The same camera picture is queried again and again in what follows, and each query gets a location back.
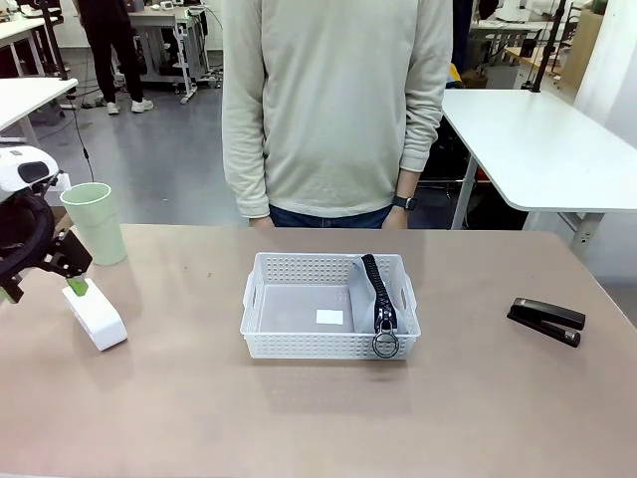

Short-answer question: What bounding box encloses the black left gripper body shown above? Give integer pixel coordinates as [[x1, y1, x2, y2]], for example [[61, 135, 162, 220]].
[[43, 227, 95, 278]]

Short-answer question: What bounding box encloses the white rectangular box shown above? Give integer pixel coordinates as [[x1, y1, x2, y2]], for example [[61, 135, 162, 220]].
[[61, 278, 129, 353]]

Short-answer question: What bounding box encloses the black stapler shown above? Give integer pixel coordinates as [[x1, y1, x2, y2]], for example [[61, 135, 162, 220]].
[[506, 297, 587, 349]]

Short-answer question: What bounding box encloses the person's right forearm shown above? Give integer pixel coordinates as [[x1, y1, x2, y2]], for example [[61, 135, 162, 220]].
[[221, 119, 273, 220]]

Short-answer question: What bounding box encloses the person's left forearm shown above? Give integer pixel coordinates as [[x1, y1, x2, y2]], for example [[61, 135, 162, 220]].
[[391, 94, 443, 213]]

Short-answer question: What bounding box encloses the white perforated plastic basket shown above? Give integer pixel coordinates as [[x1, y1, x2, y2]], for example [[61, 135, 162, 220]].
[[240, 251, 422, 361]]

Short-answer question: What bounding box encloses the person's left hand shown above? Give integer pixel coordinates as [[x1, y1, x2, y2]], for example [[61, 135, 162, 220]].
[[381, 205, 409, 231]]

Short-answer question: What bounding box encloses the brown cardboard box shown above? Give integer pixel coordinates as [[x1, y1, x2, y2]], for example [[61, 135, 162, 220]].
[[48, 204, 72, 238]]

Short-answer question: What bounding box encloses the pale green plastic cup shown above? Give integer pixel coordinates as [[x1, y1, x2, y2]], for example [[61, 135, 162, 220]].
[[59, 181, 128, 267]]

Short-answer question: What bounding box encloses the white table with metal legs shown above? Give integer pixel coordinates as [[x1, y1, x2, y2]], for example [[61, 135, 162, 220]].
[[0, 76, 80, 150]]

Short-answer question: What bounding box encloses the person in black clothes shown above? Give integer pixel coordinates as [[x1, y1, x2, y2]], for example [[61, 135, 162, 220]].
[[73, 0, 155, 117]]

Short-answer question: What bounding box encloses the white background desk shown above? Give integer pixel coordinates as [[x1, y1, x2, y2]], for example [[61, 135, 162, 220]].
[[0, 16, 62, 77]]

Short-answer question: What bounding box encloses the grey workbench on wheels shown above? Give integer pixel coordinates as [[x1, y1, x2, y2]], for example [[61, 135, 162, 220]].
[[127, 3, 212, 105]]

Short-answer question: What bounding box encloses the person in beige sweater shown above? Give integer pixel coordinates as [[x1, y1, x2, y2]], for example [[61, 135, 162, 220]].
[[221, 0, 455, 231]]

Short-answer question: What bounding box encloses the large white side table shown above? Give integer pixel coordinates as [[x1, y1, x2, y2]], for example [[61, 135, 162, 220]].
[[440, 88, 637, 251]]

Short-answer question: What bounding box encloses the wooden board panel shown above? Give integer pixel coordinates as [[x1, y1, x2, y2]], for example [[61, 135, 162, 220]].
[[560, 6, 609, 92]]

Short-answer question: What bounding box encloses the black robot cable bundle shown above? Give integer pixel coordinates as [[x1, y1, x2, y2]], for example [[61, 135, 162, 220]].
[[0, 191, 57, 289]]

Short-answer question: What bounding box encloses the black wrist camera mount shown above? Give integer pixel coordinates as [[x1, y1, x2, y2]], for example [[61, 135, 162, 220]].
[[0, 274, 25, 306]]

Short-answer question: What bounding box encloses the black hanging cable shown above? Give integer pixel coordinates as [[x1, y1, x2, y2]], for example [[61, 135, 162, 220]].
[[72, 97, 99, 183]]

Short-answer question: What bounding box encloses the black camera stand pole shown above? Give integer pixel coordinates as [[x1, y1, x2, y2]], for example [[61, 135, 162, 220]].
[[38, 0, 71, 82], [526, 0, 569, 95]]

